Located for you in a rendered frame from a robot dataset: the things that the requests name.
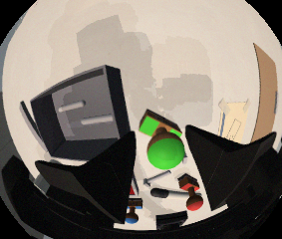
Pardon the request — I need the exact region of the grey flat bar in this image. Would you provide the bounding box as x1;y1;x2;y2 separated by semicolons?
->
20;101;48;152

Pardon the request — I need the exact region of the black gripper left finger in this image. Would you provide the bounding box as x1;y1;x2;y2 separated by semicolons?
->
34;130;137;224

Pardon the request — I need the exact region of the red ink pad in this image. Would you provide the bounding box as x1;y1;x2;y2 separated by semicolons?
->
129;173;140;196

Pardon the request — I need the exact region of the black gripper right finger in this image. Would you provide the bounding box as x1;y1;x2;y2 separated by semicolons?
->
184;124;276;211

